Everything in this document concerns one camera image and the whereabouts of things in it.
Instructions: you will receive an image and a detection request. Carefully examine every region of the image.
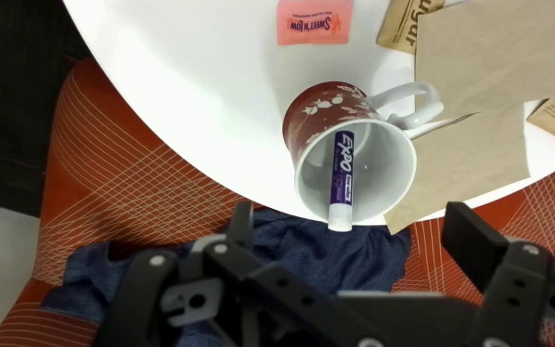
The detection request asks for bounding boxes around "orange patterned sofa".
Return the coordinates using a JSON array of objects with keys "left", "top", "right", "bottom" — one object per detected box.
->
[{"left": 0, "top": 59, "right": 555, "bottom": 347}]

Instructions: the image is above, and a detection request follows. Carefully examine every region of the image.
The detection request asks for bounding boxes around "pink sweetener packet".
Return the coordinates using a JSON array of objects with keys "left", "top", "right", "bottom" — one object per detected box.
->
[{"left": 273, "top": 0, "right": 356, "bottom": 48}]

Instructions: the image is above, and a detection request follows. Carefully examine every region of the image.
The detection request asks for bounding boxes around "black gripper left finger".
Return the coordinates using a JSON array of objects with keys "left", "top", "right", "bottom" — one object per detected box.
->
[{"left": 96, "top": 198, "right": 381, "bottom": 347}]

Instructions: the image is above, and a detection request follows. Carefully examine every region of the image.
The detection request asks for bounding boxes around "purple Expo marker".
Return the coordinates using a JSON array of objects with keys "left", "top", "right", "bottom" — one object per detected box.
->
[{"left": 323, "top": 129, "right": 358, "bottom": 235}]

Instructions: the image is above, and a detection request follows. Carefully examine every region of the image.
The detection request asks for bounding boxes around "blue cloth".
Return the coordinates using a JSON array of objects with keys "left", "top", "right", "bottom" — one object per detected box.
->
[{"left": 42, "top": 208, "right": 412, "bottom": 347}]

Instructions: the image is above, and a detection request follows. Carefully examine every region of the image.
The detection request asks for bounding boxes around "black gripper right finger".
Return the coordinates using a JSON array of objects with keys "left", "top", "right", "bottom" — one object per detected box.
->
[{"left": 441, "top": 200, "right": 555, "bottom": 347}]

